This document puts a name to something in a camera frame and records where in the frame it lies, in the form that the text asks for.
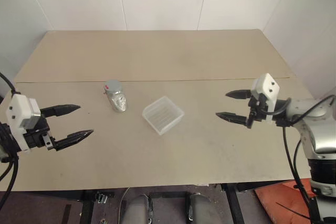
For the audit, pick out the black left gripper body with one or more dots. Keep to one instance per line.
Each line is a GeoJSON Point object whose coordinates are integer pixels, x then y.
{"type": "Point", "coordinates": [36, 138]}

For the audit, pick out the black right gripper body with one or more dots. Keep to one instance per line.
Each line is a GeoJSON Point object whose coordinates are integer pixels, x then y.
{"type": "Point", "coordinates": [258, 115]}

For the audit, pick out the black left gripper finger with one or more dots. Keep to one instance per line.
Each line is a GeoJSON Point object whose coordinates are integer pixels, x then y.
{"type": "Point", "coordinates": [74, 137]}
{"type": "Point", "coordinates": [61, 109]}

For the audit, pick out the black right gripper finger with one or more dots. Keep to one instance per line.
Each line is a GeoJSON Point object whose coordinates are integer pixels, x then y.
{"type": "Point", "coordinates": [233, 118]}
{"type": "Point", "coordinates": [240, 94]}

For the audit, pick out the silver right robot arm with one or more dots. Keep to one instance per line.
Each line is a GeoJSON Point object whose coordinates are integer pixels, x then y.
{"type": "Point", "coordinates": [320, 137]}

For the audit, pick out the grey bottle cap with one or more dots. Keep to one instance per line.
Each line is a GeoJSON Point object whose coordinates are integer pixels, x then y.
{"type": "Point", "coordinates": [113, 85]}

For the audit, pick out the translucent square plastic container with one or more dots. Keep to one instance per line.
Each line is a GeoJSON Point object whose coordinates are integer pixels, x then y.
{"type": "Point", "coordinates": [162, 115]}

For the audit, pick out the silver foil pouch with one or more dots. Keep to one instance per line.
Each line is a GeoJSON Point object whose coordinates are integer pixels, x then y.
{"type": "Point", "coordinates": [119, 102]}

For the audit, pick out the orange-red flat board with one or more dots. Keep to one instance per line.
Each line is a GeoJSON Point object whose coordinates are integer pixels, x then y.
{"type": "Point", "coordinates": [278, 195]}

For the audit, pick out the grey rounded shape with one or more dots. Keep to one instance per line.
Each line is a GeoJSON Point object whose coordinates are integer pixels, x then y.
{"type": "Point", "coordinates": [137, 209]}
{"type": "Point", "coordinates": [200, 209]}

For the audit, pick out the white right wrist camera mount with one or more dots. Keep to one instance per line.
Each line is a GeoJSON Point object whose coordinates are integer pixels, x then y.
{"type": "Point", "coordinates": [266, 86]}

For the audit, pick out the small metal bracket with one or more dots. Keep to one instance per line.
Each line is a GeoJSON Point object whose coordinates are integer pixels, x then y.
{"type": "Point", "coordinates": [101, 197]}

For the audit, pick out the black table frame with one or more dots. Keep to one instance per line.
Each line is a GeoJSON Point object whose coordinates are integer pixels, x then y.
{"type": "Point", "coordinates": [86, 208]}

